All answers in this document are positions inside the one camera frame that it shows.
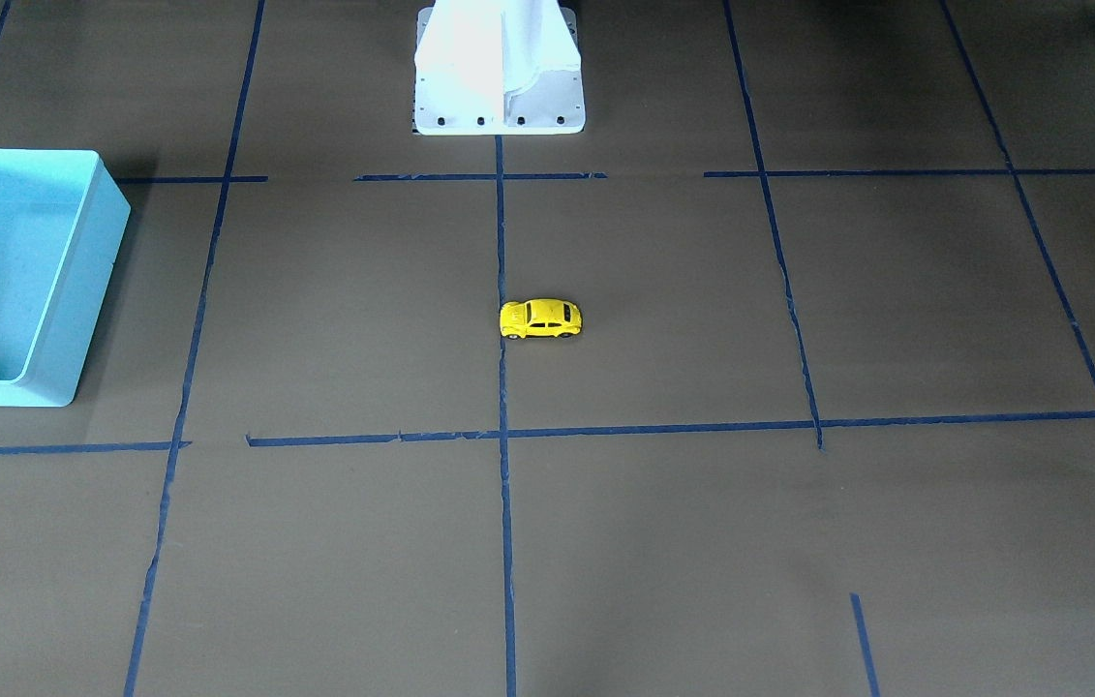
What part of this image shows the turquoise plastic bin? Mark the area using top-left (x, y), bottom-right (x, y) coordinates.
top-left (0, 147), bottom-right (131, 408)

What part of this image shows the yellow beetle toy car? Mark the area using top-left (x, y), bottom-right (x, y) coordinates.
top-left (499, 297), bottom-right (583, 340)

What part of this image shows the white camera stand post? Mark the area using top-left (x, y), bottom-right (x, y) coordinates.
top-left (413, 1), bottom-right (587, 136)

